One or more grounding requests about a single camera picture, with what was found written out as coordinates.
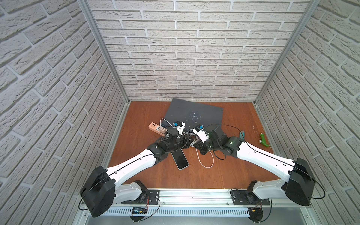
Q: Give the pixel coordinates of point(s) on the black smartphone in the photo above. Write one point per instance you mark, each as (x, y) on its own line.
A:
(180, 159)

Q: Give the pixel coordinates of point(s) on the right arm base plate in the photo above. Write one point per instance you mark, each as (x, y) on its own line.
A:
(242, 197)

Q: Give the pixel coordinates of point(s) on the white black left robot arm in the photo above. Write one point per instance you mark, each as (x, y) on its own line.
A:
(104, 187)

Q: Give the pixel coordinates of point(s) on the green screwdriver handle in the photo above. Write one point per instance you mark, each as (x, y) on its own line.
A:
(263, 140)

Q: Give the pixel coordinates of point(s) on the aluminium front rail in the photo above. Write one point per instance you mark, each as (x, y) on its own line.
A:
(199, 203)

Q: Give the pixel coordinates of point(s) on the teal utility knife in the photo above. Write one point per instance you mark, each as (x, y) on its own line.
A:
(242, 135)

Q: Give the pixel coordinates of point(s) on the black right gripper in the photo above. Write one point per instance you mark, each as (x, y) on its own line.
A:
(198, 139)

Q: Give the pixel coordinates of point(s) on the pink power strip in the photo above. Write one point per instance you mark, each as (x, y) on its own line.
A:
(157, 129)

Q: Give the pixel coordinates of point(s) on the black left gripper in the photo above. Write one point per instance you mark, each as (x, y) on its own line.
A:
(182, 139)

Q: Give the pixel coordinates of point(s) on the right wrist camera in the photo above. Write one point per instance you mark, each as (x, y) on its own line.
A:
(201, 133)

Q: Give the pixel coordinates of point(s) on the aluminium corner post right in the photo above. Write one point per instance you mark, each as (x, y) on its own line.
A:
(309, 11)

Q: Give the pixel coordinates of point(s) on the aluminium corner post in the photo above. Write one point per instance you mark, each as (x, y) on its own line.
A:
(102, 46)
(309, 11)

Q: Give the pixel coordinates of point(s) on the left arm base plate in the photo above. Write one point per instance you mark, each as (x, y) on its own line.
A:
(149, 196)

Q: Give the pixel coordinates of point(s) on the left small circuit board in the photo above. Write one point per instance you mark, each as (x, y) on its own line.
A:
(139, 211)

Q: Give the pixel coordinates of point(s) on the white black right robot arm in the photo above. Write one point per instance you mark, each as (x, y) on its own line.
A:
(295, 181)

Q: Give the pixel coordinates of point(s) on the aluminium corner post left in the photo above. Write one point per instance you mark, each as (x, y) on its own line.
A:
(102, 46)

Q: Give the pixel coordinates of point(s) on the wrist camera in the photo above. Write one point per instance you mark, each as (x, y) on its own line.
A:
(179, 126)
(201, 133)

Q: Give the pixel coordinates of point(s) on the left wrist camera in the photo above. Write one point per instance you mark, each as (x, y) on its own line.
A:
(179, 126)

